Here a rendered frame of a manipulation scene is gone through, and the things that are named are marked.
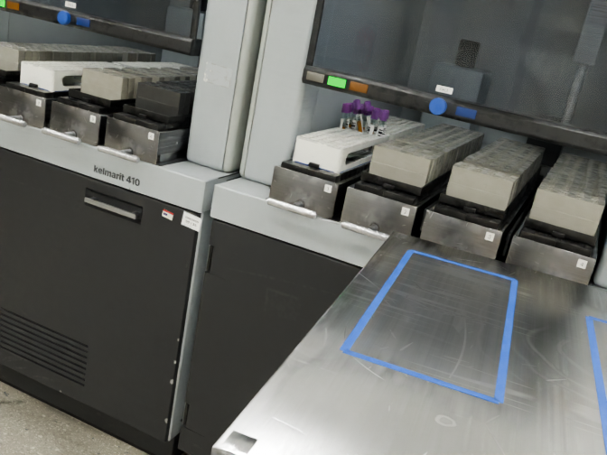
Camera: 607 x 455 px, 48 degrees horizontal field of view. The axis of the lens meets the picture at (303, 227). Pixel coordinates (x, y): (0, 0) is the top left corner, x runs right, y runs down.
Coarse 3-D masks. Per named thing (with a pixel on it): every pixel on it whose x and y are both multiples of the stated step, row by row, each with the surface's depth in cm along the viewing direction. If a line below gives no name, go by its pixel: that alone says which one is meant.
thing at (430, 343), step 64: (384, 256) 89; (448, 256) 94; (320, 320) 67; (384, 320) 70; (448, 320) 73; (512, 320) 77; (576, 320) 80; (320, 384) 56; (384, 384) 58; (448, 384) 60; (512, 384) 62; (576, 384) 65; (256, 448) 47; (320, 448) 48; (384, 448) 49; (448, 448) 51; (512, 448) 53; (576, 448) 54
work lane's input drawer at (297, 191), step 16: (288, 160) 134; (288, 176) 131; (304, 176) 130; (320, 176) 129; (336, 176) 128; (352, 176) 137; (272, 192) 133; (288, 192) 132; (304, 192) 130; (320, 192) 129; (336, 192) 128; (288, 208) 128; (304, 208) 131; (320, 208) 130
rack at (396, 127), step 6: (378, 120) 174; (390, 120) 178; (396, 120) 180; (402, 120) 183; (408, 120) 184; (390, 126) 167; (396, 126) 169; (402, 126) 171; (408, 126) 173; (414, 126) 175; (420, 126) 179; (390, 132) 160; (396, 132) 161; (402, 132) 164; (408, 132) 169; (414, 132) 174; (390, 138) 158
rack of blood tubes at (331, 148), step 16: (336, 128) 150; (304, 144) 132; (320, 144) 131; (336, 144) 132; (352, 144) 135; (368, 144) 143; (304, 160) 133; (320, 160) 132; (336, 160) 130; (352, 160) 148; (368, 160) 146
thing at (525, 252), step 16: (512, 240) 116; (528, 240) 115; (544, 240) 115; (560, 240) 114; (512, 256) 117; (528, 256) 116; (544, 256) 115; (560, 256) 114; (576, 256) 113; (592, 256) 113; (544, 272) 115; (560, 272) 114; (576, 272) 113; (592, 272) 112
